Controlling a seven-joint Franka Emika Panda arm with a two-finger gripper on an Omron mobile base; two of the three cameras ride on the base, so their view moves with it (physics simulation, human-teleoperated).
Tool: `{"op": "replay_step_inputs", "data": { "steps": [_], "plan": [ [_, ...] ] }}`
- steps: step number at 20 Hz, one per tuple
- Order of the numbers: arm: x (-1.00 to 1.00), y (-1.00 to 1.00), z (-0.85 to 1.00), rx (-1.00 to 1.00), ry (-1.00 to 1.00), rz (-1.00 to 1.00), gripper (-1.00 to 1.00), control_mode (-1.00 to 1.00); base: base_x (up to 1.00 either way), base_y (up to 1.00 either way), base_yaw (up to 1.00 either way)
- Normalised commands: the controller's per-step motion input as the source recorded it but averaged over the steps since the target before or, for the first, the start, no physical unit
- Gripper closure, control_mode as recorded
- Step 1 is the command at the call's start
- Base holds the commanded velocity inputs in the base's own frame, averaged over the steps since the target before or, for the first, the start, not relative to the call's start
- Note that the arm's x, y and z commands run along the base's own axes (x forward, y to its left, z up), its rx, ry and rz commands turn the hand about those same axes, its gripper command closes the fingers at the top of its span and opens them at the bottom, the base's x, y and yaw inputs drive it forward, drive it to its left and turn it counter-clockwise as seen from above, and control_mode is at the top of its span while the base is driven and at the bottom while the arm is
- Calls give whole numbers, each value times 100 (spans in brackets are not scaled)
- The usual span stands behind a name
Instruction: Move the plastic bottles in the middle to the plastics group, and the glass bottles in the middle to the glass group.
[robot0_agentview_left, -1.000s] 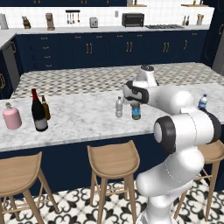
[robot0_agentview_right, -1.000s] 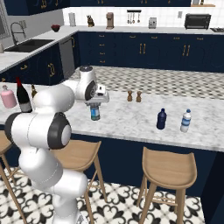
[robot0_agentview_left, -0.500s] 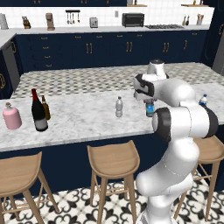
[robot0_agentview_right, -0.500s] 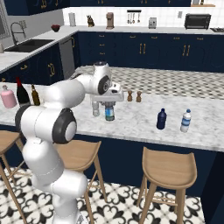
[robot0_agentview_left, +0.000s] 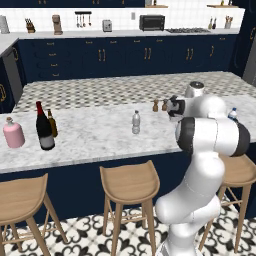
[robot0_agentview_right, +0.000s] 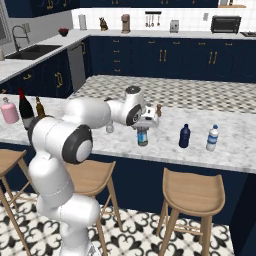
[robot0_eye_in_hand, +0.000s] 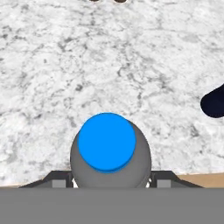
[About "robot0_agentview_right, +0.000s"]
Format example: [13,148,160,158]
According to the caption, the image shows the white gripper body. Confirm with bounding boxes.
[134,114,160,130]

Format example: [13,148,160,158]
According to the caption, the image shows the clear bottle with blue label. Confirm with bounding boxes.
[136,127,149,147]

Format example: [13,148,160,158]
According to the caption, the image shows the dark blue bottle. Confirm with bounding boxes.
[178,123,192,149]

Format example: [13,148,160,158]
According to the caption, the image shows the navy kitchen island base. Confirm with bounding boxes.
[0,141,256,256]

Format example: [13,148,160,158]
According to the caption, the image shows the white and blue water bottle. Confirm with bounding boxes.
[205,124,220,153]

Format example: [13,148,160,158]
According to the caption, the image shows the navy lower cupboards with drawers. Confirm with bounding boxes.
[81,35,256,85]

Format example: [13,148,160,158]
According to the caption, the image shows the wooden bar stool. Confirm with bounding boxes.
[0,148,34,256]
[65,159,123,256]
[155,167,227,256]

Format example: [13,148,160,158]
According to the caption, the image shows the grey dishwasher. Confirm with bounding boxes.
[67,43,87,94]

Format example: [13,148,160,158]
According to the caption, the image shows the silver toaster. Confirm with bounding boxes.
[169,19,180,34]

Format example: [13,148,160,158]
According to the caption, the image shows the brown coffee machine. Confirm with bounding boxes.
[120,13,132,35]

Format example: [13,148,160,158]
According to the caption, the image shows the brown dog figurine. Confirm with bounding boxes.
[98,17,109,32]

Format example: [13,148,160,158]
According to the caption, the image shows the brown glass bottle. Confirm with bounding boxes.
[35,96,47,120]

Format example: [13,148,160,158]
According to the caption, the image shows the navy cupboards under sink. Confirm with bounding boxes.
[0,49,75,100]

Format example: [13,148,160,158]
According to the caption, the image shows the white canister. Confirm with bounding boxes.
[78,14,88,31]

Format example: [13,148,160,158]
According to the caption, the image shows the black toaster oven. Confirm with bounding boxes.
[210,15,242,35]

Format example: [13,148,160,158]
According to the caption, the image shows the dark red bowl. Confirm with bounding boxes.
[58,27,70,38]

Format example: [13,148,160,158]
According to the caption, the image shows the dark wine bottle red cap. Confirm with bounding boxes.
[17,87,36,131]

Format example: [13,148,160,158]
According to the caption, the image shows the navy upper cupboards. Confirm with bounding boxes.
[4,0,220,19]

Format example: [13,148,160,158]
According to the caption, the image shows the black sink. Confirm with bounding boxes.
[4,44,63,61]

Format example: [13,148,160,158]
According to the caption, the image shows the pink bottle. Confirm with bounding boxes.
[0,96,20,125]

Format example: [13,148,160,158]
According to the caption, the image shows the wooden shelf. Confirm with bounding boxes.
[217,3,247,9]

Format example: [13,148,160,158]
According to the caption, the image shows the dark metal tap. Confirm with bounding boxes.
[11,24,31,53]

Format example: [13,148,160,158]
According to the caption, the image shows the rail with hanging utensils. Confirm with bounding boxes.
[144,10,163,29]

